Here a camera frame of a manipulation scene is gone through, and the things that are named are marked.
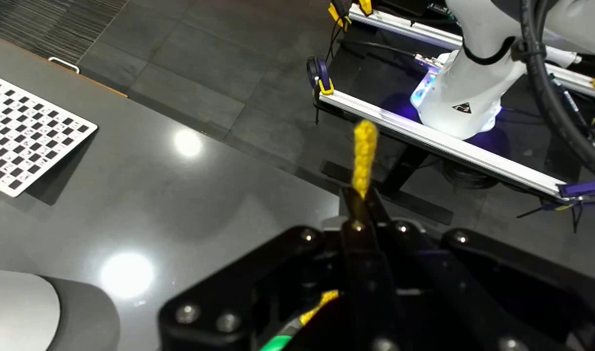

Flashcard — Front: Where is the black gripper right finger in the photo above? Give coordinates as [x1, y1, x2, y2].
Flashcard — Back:
[370, 186, 595, 351]

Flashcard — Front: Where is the white paper towel roll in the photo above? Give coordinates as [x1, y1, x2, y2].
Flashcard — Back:
[0, 268, 63, 351]

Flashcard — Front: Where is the metal drawer handle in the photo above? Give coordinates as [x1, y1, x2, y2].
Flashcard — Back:
[48, 55, 83, 77]

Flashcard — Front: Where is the aluminium robot stand frame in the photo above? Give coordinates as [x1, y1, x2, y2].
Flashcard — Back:
[319, 0, 595, 202]

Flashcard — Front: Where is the checkerboard calibration board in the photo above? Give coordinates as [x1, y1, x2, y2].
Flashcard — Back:
[0, 73, 100, 202]

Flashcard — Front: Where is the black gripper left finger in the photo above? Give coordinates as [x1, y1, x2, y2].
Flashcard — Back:
[159, 186, 375, 351]

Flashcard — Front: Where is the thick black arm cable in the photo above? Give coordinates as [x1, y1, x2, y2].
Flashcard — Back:
[518, 0, 595, 182]

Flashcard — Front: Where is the yellow knitted cloth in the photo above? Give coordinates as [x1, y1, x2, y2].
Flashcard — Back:
[299, 120, 381, 325]

